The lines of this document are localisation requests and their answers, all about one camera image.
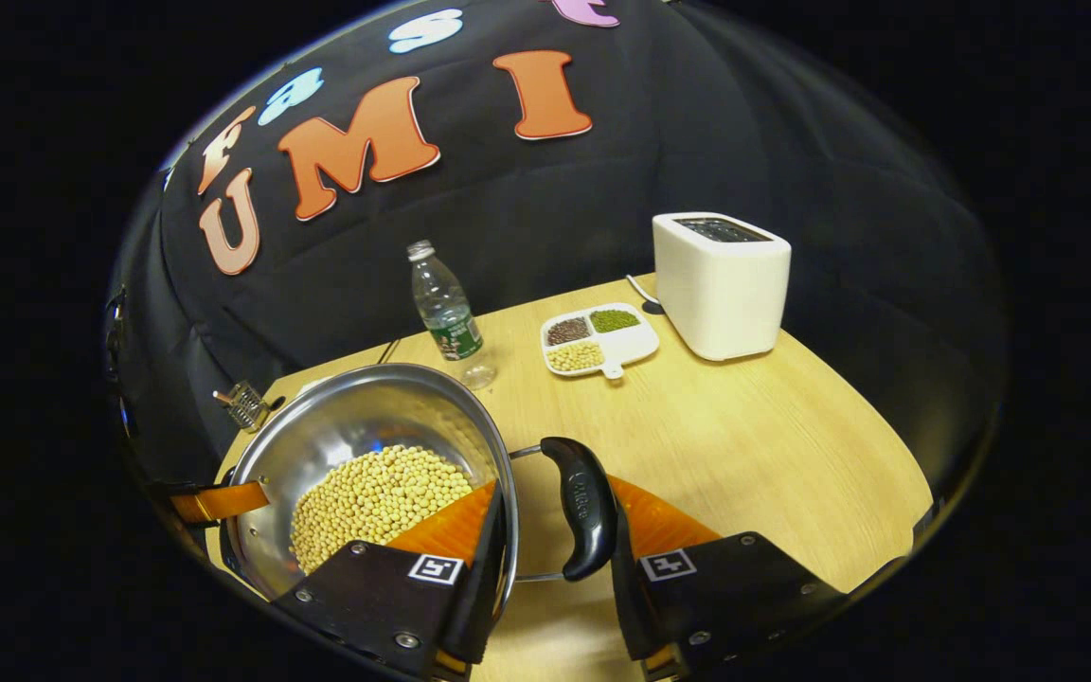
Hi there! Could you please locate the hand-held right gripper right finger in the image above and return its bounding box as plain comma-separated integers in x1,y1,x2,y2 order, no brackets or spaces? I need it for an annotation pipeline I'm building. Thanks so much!
607,474,848,678

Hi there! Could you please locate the wire mesh holder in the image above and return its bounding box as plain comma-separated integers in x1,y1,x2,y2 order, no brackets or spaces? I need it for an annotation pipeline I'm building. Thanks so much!
214,381,273,434

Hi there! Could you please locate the white divided bean dish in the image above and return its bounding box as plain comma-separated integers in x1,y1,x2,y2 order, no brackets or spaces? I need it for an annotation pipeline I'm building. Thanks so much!
540,303,660,380

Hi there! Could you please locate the clear plastic water bottle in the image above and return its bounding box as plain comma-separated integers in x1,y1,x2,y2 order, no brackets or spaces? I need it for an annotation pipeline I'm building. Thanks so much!
406,240,497,391

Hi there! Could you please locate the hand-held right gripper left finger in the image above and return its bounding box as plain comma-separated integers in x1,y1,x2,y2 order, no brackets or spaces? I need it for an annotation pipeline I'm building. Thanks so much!
271,480,509,678

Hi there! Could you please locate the steel pot with black handles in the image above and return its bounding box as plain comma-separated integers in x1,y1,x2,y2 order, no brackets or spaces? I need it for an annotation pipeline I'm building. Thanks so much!
219,363,619,602

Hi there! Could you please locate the pile of yellow soybeans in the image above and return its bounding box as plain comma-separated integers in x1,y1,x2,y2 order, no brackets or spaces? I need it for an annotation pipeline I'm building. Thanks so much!
290,445,475,574

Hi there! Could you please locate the white toaster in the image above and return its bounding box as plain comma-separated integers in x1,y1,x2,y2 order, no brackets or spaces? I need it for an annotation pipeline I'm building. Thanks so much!
652,212,793,362

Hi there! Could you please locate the black backdrop cloth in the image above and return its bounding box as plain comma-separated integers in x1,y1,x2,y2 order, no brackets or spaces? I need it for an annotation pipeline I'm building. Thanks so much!
105,0,1011,531

